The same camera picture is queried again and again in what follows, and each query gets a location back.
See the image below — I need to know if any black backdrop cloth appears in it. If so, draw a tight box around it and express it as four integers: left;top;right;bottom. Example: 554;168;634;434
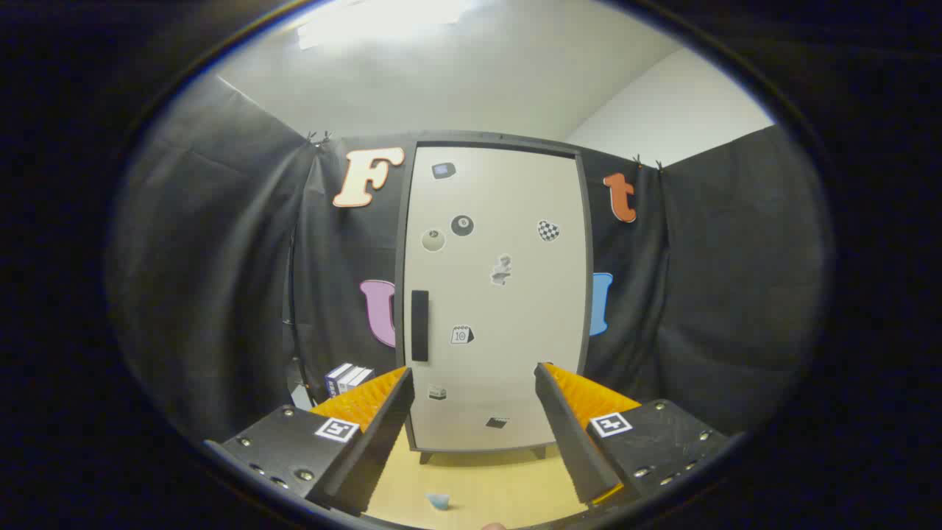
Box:
107;74;836;442

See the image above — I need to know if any grey cabinet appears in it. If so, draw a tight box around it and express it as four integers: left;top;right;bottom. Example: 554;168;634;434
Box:
395;131;595;464

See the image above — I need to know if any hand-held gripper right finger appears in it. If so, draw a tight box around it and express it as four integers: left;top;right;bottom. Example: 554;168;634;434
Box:
534;362;731;507

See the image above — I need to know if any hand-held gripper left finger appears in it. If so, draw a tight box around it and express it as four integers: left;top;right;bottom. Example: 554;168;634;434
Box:
205;366;415;516

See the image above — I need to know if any black door handle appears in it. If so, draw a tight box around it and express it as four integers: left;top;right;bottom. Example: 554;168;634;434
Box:
411;290;430;362

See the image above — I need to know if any dark blue book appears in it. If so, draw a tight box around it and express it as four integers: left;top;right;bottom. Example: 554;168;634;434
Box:
325;362;353;398

